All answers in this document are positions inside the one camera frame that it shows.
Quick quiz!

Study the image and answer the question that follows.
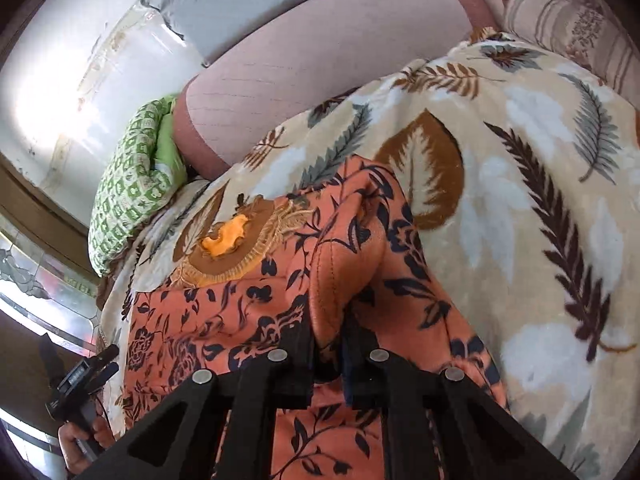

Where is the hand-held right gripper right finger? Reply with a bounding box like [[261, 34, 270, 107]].
[[342, 315, 581, 480]]

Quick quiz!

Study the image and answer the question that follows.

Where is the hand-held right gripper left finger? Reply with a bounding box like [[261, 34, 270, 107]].
[[75, 317, 321, 480]]

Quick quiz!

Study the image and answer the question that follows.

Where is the orange floral garment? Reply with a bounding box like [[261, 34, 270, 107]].
[[120, 152, 511, 480]]

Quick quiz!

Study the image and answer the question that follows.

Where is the person's left hand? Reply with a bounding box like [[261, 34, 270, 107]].
[[57, 404, 117, 476]]

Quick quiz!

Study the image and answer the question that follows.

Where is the wooden stained glass door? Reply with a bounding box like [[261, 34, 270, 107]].
[[0, 150, 103, 461]]

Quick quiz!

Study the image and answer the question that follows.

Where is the green patterned quilt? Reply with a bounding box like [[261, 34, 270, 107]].
[[89, 94, 191, 277]]

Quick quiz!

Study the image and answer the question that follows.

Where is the beige leaf print blanket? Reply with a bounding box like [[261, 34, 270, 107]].
[[95, 30, 640, 480]]

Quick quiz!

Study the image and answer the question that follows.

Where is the pink quilted bolster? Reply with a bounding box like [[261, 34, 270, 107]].
[[172, 0, 501, 181]]

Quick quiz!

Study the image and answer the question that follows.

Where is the grey pillow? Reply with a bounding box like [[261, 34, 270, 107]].
[[142, 0, 436, 61]]

